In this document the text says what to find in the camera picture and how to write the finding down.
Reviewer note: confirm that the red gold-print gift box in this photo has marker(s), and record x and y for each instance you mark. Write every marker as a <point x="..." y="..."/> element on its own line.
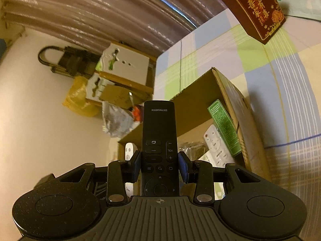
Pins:
<point x="258" y="10"/>

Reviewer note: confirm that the black hand truck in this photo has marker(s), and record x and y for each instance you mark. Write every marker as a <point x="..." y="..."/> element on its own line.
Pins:
<point x="70" y="60"/>

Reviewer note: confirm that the yellow plastic bag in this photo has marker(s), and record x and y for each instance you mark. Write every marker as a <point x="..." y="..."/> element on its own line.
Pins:
<point x="77" y="98"/>

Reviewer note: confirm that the green rectangular carton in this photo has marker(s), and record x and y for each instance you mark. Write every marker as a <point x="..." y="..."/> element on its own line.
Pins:
<point x="224" y="128"/>

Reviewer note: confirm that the beige pleated curtain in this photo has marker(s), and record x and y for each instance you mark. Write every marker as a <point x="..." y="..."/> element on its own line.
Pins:
<point x="100" y="10"/>

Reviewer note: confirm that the small cardboard box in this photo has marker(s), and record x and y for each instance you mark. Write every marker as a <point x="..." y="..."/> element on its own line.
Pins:
<point x="116" y="96"/>

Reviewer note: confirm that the black remote control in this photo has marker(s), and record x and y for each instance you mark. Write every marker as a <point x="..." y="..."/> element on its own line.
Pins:
<point x="159" y="125"/>

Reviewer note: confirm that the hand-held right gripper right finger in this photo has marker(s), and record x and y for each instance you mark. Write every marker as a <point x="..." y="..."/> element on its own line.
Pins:
<point x="184" y="167"/>

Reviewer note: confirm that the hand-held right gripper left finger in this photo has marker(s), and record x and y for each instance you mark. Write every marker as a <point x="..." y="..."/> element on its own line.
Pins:
<point x="135" y="167"/>

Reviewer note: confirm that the white printed plastic bag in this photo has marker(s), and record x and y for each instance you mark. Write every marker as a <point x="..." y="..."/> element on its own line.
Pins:
<point x="116" y="120"/>

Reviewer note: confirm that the small white chair back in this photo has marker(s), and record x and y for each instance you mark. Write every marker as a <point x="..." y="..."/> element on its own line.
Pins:
<point x="94" y="87"/>

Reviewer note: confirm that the brown cardboard box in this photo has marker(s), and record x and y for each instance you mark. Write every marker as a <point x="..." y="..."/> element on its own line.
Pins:
<point x="240" y="110"/>

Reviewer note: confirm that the large white chair back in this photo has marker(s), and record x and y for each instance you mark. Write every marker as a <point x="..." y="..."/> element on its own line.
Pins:
<point x="125" y="65"/>

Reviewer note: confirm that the white many-button remote control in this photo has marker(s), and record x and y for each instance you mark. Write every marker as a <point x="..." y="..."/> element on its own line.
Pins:
<point x="215" y="143"/>

